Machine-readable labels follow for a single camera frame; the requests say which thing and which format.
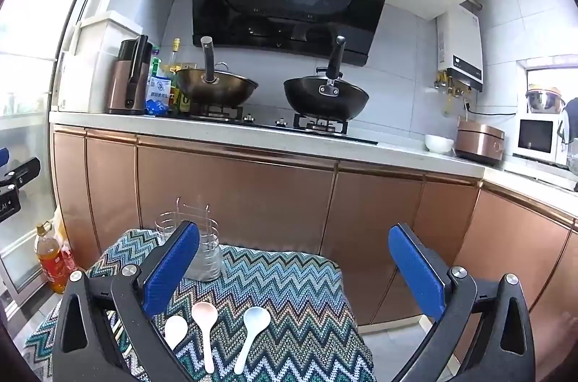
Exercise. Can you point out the orange drink bottle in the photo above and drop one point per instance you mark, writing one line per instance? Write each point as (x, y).
(50, 260)

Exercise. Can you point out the pale blue spoon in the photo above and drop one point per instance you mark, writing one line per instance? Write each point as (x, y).
(256, 318)

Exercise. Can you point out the white bowl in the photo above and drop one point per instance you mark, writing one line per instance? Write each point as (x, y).
(439, 144)

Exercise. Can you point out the sliding glass door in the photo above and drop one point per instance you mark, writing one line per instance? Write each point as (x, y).
(31, 61)

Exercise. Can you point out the black wok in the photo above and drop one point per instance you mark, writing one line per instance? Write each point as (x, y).
(325, 99)

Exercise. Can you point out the green bottle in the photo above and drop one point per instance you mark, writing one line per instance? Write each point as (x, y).
(156, 63)

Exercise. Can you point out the small white spoon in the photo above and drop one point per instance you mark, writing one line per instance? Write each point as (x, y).
(175, 330)

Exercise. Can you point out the white water heater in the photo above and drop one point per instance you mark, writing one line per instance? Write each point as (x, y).
(460, 43)

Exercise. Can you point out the blue white salt bag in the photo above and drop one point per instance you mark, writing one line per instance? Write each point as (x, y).
(159, 95)

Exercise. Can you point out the steel pot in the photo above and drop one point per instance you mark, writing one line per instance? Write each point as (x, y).
(543, 98)

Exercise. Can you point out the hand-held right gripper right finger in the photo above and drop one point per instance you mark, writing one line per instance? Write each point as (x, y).
(417, 273)

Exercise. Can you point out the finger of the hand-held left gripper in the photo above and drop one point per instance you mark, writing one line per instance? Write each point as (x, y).
(2, 156)
(22, 175)

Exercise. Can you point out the copper rice cooker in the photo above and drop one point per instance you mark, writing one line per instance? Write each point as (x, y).
(478, 140)

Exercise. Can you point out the black gas stove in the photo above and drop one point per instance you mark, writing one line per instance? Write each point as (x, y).
(271, 128)

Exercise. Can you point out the zigzag patterned cloth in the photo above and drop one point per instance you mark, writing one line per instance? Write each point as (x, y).
(289, 291)

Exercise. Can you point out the copper electric kettle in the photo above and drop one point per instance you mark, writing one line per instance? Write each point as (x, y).
(126, 84)

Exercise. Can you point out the pink spoon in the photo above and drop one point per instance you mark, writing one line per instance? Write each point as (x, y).
(204, 316)

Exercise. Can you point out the yellow cap oil bottle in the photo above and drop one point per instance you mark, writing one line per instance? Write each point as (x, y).
(175, 56)

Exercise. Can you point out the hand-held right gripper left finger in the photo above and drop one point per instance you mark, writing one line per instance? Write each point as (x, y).
(174, 269)

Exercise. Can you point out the white microwave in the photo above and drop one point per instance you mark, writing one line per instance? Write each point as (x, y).
(537, 138)

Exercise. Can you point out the brass wok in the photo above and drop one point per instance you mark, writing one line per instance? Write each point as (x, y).
(216, 86)

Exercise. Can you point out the copper lower cabinets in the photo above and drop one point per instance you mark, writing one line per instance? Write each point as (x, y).
(253, 192)

